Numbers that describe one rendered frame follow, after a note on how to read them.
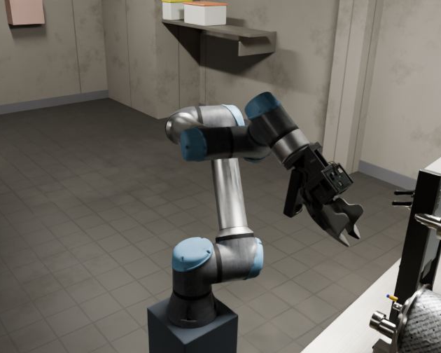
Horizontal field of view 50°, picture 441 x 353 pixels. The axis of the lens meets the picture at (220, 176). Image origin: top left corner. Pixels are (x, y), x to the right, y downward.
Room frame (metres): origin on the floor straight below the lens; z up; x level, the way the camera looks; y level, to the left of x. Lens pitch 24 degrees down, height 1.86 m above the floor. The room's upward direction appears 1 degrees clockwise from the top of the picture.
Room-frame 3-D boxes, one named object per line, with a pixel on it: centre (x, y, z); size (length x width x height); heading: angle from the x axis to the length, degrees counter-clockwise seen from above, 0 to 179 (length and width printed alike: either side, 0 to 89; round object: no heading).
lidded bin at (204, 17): (5.78, 0.22, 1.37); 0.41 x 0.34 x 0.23; 40
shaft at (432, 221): (0.97, -0.48, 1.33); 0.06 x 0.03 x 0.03; 48
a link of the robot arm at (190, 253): (1.17, 0.07, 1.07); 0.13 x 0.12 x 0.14; 105
